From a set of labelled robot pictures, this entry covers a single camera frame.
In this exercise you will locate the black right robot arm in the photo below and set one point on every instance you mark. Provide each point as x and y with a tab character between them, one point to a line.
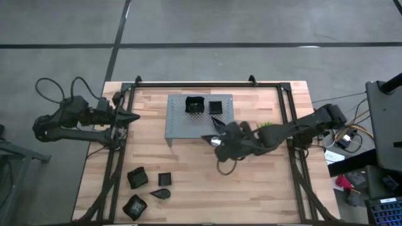
298	127

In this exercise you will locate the black aluminium table frame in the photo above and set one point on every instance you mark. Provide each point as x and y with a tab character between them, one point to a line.
204	84

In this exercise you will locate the red object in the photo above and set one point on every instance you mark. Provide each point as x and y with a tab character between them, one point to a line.
343	182

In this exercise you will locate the white and blue adapter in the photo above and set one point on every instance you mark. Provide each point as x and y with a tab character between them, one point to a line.
346	138

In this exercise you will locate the black frame clamp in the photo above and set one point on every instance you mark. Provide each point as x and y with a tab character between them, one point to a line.
252	80
138	79

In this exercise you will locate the grey perforated metal shelf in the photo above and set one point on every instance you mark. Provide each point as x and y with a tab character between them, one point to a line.
185	122

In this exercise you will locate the small black square plate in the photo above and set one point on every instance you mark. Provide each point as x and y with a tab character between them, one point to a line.
215	108
165	179

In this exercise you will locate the dark grey bag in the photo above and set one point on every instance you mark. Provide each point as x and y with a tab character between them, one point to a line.
356	179

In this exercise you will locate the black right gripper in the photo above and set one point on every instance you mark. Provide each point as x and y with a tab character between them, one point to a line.
242	142

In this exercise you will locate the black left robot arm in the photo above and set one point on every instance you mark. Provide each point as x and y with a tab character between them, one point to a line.
78	135

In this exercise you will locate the white paper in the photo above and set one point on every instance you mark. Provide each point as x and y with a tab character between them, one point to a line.
333	156

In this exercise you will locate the laptop with backlit keyboard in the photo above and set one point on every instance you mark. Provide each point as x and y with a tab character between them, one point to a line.
387	215

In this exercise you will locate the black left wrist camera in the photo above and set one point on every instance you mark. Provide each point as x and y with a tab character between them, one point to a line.
102	104

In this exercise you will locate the grey metal table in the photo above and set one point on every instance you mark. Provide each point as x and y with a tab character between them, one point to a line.
31	154

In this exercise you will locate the black pole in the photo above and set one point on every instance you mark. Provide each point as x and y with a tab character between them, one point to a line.
392	83

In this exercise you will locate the large black pot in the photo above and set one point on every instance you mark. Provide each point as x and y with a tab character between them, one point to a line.
137	178
135	207
194	104

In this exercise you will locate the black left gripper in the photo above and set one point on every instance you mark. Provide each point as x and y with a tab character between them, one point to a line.
108	117

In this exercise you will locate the green plant in white pot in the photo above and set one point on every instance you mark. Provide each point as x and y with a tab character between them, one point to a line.
265	124

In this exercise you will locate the black stand base bar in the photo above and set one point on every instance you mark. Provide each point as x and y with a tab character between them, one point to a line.
351	163

